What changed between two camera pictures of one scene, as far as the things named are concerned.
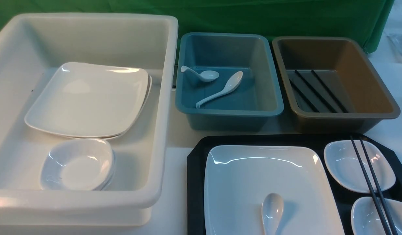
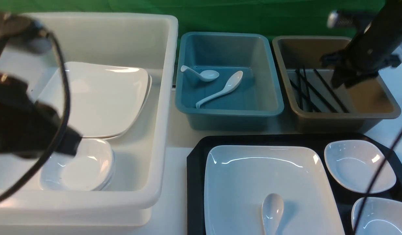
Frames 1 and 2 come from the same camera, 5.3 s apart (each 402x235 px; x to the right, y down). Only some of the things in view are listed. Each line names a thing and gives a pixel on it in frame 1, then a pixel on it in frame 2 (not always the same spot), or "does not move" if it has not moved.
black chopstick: x=388 y=217 -> x=308 y=97
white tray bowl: x=365 y=219 does not move
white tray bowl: x=341 y=155 does not move
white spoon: x=272 y=207 does not move
